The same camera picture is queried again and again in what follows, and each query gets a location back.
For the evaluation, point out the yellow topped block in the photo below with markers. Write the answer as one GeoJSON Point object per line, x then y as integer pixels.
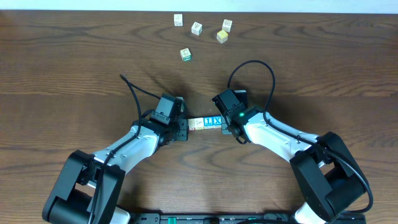
{"type": "Point", "coordinates": [222, 36]}

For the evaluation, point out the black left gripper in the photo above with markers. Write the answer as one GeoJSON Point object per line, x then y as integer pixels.
{"type": "Point", "coordinates": [182, 130]}

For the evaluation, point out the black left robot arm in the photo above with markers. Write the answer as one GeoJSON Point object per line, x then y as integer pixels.
{"type": "Point", "coordinates": [88, 187]}

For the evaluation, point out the white block teal side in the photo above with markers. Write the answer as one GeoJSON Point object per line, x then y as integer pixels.
{"type": "Point", "coordinates": [186, 54]}

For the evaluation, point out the white block tilted top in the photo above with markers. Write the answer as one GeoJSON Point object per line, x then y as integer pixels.
{"type": "Point", "coordinates": [197, 28]}

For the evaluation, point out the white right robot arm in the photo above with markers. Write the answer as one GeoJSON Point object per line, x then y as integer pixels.
{"type": "Point", "coordinates": [326, 172]}

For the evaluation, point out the plain yellow block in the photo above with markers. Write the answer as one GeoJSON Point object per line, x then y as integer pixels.
{"type": "Point", "coordinates": [199, 123]}

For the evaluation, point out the white patterned block top right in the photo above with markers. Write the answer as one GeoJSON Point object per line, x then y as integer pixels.
{"type": "Point", "coordinates": [227, 24]}

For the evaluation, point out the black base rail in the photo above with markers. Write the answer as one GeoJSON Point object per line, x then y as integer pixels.
{"type": "Point", "coordinates": [156, 218]}

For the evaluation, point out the white block top left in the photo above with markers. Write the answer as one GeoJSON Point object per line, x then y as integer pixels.
{"type": "Point", "coordinates": [178, 20]}

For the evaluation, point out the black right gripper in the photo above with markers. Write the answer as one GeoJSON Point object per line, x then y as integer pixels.
{"type": "Point", "coordinates": [226, 124]}

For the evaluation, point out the white block yellow edge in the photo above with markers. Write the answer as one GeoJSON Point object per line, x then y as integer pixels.
{"type": "Point", "coordinates": [208, 122]}

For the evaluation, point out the red letter U block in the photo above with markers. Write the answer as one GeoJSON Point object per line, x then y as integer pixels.
{"type": "Point", "coordinates": [191, 124]}

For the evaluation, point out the white block yellow side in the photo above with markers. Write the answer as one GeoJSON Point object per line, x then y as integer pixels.
{"type": "Point", "coordinates": [217, 121]}

